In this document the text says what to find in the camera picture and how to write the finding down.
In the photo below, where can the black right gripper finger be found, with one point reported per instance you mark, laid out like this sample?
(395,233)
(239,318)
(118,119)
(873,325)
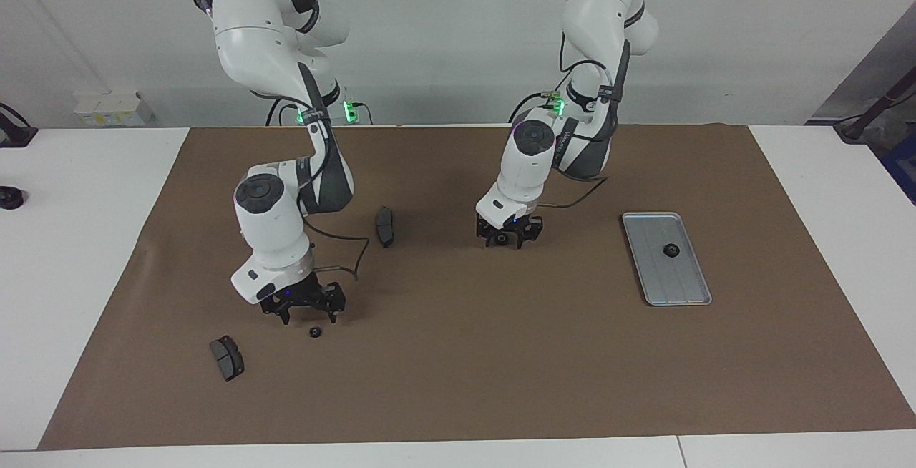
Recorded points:
(334,312)
(284,315)

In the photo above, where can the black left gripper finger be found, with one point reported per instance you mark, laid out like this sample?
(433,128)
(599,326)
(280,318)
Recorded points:
(528,237)
(488,240)

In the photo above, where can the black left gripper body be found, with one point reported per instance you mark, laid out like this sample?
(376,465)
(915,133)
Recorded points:
(509,228)

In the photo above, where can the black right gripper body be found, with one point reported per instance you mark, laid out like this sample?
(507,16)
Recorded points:
(304,295)

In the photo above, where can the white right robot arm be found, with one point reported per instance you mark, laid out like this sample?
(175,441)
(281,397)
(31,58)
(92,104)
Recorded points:
(272,232)

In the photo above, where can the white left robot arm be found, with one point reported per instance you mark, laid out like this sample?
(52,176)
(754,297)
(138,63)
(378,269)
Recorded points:
(601,10)

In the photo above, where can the silver metal tray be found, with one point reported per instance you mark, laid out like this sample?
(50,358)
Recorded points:
(680,282)

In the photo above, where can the stacked grey brake pads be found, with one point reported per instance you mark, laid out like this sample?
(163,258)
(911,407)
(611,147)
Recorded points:
(227,359)

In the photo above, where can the single grey brake pad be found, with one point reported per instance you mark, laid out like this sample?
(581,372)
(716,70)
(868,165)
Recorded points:
(385,228)

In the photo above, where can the brown table mat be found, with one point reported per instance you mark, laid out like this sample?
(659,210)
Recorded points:
(444,382)

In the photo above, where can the black round knob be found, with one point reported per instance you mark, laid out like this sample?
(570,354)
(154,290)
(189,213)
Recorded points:
(10,198)

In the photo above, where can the black stand pole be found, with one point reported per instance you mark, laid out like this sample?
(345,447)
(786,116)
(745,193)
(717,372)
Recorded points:
(869,114)

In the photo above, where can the blue crate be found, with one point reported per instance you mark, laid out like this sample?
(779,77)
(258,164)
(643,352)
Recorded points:
(903,167)

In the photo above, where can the white wall socket box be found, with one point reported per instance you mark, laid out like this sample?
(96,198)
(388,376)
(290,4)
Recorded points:
(107,106)

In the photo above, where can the black clamp mount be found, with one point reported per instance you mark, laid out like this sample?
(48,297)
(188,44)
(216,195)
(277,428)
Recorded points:
(14,133)

